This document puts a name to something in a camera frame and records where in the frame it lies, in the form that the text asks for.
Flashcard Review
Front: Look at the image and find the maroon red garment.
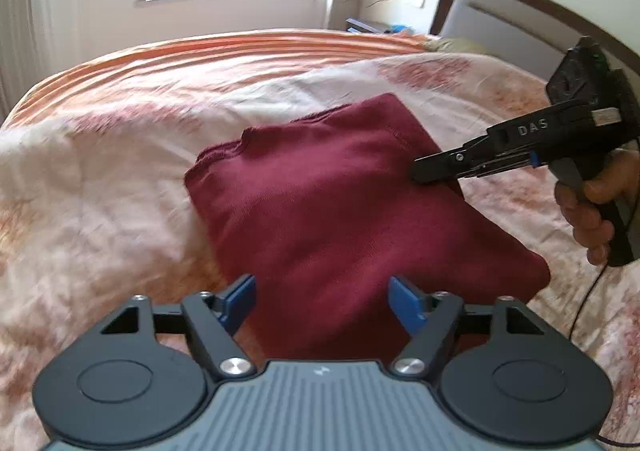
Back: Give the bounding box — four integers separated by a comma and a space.
184, 93, 550, 361

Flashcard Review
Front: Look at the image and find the person's right hand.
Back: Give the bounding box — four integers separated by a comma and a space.
554, 148, 639, 267

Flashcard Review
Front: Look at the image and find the padded brown-framed headboard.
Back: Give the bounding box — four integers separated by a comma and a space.
430, 0, 639, 89

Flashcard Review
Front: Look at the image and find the bedside table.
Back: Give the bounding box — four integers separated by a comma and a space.
345, 18, 413, 36

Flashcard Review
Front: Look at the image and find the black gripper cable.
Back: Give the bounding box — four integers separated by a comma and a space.
566, 259, 640, 447

